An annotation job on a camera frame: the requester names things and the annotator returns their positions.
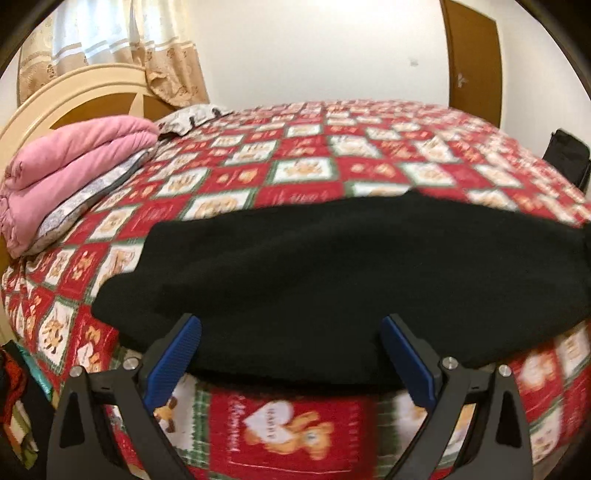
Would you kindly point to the black pants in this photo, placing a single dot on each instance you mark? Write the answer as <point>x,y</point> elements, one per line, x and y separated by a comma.
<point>323,277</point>

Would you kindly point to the cream wooden headboard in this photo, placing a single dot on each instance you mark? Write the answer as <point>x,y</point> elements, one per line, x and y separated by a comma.
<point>69,87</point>

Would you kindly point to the brown wooden door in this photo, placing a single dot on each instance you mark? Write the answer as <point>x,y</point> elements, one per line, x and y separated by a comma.
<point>475,60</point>

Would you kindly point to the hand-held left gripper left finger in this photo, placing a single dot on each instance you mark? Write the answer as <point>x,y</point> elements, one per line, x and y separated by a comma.
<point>178,357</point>

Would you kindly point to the red and dark clothes pile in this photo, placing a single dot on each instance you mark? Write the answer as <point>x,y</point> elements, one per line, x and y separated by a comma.
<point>16,383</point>

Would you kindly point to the beige floral curtain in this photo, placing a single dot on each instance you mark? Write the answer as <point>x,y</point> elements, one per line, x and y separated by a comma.
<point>175,55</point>

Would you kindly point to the red checkered printed bedspread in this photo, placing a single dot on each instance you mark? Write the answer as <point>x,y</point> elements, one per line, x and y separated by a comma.
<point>286,143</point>

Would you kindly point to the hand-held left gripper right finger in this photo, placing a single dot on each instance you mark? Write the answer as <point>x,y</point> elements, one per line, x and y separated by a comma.
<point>408,357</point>

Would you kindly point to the grey patterned pillow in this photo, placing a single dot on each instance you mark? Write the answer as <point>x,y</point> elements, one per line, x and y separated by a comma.
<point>78,205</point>

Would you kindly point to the dark object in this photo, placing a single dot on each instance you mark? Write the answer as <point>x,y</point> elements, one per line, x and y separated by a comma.
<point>570,157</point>

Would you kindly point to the white patterned pillow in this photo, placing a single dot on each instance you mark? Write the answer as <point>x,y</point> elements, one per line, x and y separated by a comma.
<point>194,115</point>

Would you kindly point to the pink folded blanket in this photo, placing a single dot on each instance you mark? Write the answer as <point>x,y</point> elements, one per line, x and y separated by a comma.
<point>69,157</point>

